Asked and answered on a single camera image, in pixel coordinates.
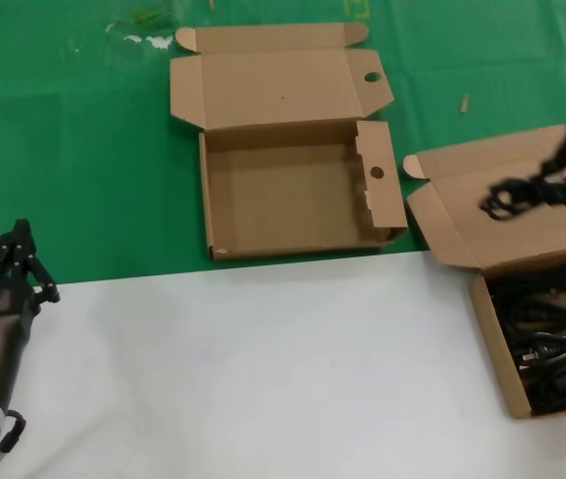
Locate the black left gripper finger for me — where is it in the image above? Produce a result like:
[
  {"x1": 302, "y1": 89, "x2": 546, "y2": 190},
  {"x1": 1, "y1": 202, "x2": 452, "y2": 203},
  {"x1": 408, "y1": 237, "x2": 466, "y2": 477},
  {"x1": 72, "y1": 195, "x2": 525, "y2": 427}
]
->
[
  {"x1": 0, "y1": 218, "x2": 39, "y2": 281},
  {"x1": 15, "y1": 252, "x2": 62, "y2": 308}
]

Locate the plain open cardboard box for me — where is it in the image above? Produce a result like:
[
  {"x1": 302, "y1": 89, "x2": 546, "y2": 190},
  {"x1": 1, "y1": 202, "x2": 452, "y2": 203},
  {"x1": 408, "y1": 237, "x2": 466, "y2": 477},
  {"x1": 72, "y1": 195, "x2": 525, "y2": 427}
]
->
[{"x1": 401, "y1": 124, "x2": 566, "y2": 420}]

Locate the cardboard box with round holes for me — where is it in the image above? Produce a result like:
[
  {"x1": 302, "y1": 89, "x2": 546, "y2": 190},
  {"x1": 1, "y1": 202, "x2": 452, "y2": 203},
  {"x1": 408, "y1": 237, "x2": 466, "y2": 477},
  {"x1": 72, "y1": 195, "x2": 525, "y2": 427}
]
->
[{"x1": 169, "y1": 22, "x2": 409, "y2": 262}]

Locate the green table cloth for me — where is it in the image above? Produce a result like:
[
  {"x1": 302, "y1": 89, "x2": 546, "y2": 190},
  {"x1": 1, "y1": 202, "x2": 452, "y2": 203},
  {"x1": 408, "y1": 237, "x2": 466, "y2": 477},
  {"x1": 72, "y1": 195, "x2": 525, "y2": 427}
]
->
[{"x1": 0, "y1": 0, "x2": 566, "y2": 291}]

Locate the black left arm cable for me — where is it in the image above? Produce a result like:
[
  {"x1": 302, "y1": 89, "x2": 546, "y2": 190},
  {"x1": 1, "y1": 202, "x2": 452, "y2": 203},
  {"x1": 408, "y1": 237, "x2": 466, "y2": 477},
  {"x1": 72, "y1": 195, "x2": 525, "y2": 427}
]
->
[{"x1": 0, "y1": 408, "x2": 28, "y2": 455}]

